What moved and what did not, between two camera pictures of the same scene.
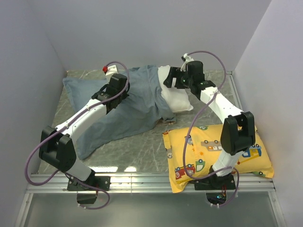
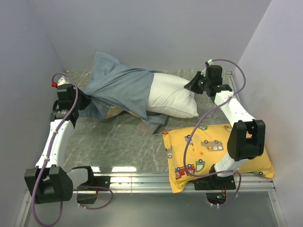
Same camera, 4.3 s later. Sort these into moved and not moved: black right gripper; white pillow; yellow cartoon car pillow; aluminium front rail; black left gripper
Moved: white pillow; black left gripper; black right gripper
Not moved: yellow cartoon car pillow; aluminium front rail
